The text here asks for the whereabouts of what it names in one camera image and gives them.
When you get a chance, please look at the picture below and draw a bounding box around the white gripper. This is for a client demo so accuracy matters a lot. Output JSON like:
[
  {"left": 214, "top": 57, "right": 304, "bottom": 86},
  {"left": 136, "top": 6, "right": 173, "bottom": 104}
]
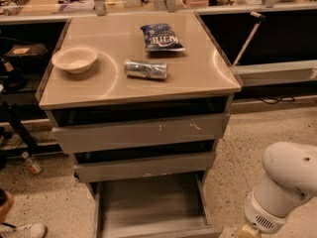
[{"left": 238, "top": 191, "right": 286, "bottom": 238}]

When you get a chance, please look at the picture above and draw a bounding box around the grey bottom drawer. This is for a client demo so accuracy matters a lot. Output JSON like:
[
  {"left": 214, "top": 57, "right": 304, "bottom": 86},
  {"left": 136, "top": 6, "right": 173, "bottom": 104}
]
[{"left": 93, "top": 173, "right": 222, "bottom": 238}]

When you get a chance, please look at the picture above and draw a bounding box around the grey drawer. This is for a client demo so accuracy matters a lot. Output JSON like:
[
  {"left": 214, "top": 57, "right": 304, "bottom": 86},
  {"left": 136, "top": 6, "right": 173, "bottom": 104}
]
[
  {"left": 74, "top": 152, "right": 216, "bottom": 182},
  {"left": 53, "top": 113, "right": 230, "bottom": 154},
  {"left": 93, "top": 173, "right": 222, "bottom": 238}
]

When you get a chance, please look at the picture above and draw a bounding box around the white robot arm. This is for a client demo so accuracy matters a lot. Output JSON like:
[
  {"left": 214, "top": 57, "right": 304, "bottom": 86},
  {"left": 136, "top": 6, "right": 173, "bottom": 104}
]
[{"left": 238, "top": 142, "right": 317, "bottom": 238}]

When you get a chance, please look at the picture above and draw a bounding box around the grey drawer cabinet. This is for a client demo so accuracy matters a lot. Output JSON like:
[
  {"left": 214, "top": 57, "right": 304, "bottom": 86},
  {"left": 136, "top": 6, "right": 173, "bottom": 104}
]
[{"left": 35, "top": 11, "right": 243, "bottom": 196}]

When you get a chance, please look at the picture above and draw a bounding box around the grey middle drawer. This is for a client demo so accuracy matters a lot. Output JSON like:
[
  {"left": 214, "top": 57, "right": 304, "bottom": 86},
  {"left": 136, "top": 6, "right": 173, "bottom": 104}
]
[{"left": 74, "top": 152, "right": 216, "bottom": 182}]

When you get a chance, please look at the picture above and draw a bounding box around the grey top drawer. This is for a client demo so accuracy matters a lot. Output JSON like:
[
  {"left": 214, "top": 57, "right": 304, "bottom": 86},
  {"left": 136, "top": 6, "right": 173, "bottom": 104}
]
[{"left": 53, "top": 113, "right": 230, "bottom": 154}]

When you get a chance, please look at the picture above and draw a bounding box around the person's hand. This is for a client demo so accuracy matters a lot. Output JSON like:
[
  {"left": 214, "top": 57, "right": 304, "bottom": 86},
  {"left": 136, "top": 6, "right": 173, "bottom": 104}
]
[{"left": 0, "top": 188, "right": 14, "bottom": 223}]

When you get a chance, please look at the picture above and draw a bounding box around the silver crushed can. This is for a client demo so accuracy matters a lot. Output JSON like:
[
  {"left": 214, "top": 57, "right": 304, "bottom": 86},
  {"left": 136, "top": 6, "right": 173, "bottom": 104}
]
[{"left": 124, "top": 59, "right": 167, "bottom": 80}]

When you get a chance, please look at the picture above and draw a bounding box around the white sneaker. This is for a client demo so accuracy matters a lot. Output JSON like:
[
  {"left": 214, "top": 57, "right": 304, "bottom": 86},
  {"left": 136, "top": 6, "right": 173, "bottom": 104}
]
[{"left": 0, "top": 223, "right": 47, "bottom": 238}]

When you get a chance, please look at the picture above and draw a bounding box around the white stick with black tip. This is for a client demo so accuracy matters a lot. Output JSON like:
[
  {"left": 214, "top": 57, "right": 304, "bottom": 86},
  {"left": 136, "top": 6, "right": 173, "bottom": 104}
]
[{"left": 233, "top": 11, "right": 265, "bottom": 66}]

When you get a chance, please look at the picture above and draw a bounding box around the blue chip bag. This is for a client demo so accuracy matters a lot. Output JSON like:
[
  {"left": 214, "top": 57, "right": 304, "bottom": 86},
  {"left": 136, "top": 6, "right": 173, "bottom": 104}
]
[{"left": 141, "top": 23, "right": 185, "bottom": 52}]

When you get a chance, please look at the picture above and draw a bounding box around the plastic water bottle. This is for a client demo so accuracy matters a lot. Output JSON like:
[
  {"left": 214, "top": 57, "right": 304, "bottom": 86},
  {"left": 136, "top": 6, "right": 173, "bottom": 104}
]
[{"left": 22, "top": 152, "right": 43, "bottom": 175}]

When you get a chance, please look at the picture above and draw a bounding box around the white bowl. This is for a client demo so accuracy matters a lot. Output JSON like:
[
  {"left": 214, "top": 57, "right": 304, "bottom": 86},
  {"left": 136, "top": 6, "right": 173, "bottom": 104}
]
[{"left": 52, "top": 45, "right": 98, "bottom": 74}]

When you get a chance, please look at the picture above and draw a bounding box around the black bag under bench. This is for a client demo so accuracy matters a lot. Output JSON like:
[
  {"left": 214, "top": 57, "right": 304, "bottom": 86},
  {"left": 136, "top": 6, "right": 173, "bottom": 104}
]
[{"left": 4, "top": 44, "right": 50, "bottom": 73}]

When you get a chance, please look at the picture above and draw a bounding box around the black cable on floor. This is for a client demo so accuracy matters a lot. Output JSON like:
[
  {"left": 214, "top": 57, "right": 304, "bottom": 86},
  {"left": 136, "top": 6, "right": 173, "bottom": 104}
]
[{"left": 257, "top": 95, "right": 296, "bottom": 105}]

